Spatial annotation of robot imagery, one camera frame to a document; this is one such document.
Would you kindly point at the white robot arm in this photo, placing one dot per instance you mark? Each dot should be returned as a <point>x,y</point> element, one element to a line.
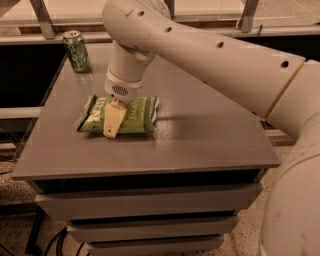
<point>281,88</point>

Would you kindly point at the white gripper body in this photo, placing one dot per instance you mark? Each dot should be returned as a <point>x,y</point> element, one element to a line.
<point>122,89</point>

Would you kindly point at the green soda can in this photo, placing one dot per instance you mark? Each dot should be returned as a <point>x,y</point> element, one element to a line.
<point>76,50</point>

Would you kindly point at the grey drawer cabinet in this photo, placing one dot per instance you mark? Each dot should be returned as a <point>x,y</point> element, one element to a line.
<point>177,189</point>

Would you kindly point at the green jalapeno chip bag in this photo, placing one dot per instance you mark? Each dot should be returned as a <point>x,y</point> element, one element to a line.
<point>140,116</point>

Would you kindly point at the metal window railing frame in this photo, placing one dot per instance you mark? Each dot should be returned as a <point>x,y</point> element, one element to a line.
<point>21,24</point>

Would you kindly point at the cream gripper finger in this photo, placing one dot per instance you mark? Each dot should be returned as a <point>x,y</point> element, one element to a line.
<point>113,118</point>

